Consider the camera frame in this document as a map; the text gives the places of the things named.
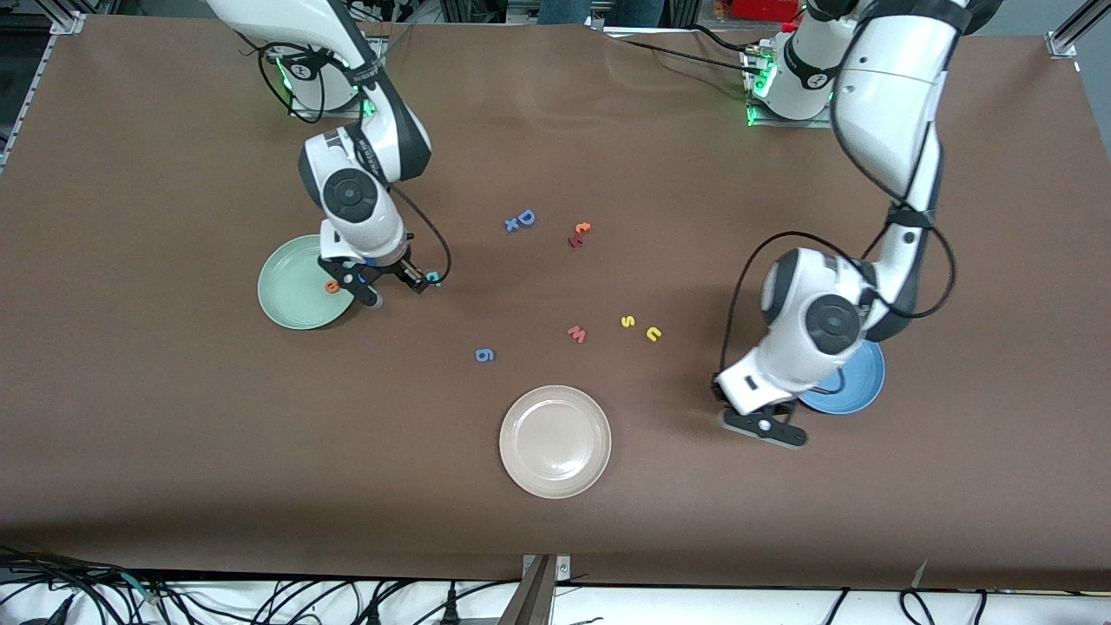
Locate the aluminium mount bracket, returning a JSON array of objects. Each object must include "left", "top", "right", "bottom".
[{"left": 499, "top": 554, "right": 572, "bottom": 625}]

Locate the aluminium frame profile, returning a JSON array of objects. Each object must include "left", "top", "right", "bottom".
[
  {"left": 48, "top": 0, "right": 88, "bottom": 36},
  {"left": 1046, "top": 0, "right": 1111, "bottom": 58}
]

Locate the aluminium frame rail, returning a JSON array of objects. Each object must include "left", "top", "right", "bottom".
[{"left": 0, "top": 33, "right": 46, "bottom": 174}]

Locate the pale green plate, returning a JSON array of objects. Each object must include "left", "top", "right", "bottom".
[{"left": 257, "top": 234, "right": 361, "bottom": 332}]

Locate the black cable on table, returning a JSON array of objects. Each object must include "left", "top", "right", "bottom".
[
  {"left": 608, "top": 36, "right": 769, "bottom": 79},
  {"left": 690, "top": 24, "right": 765, "bottom": 55}
]

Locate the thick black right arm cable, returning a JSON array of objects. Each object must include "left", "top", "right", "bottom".
[{"left": 256, "top": 39, "right": 453, "bottom": 289}]

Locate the black looped cable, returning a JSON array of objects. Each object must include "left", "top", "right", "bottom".
[{"left": 898, "top": 589, "right": 937, "bottom": 625}]

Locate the beige plate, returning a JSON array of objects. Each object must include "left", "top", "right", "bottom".
[{"left": 498, "top": 385, "right": 613, "bottom": 500}]

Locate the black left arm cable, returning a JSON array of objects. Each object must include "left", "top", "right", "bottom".
[{"left": 720, "top": 0, "right": 957, "bottom": 391}]

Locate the person in blue jeans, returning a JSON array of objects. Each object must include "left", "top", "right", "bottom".
[{"left": 538, "top": 0, "right": 669, "bottom": 25}]

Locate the blue plate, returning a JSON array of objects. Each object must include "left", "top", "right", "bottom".
[{"left": 797, "top": 340, "right": 886, "bottom": 416}]

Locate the red box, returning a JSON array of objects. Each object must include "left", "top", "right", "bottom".
[{"left": 729, "top": 0, "right": 804, "bottom": 23}]

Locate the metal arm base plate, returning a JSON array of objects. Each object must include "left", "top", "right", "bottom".
[
  {"left": 745, "top": 48, "right": 839, "bottom": 130},
  {"left": 288, "top": 35, "right": 384, "bottom": 120}
]

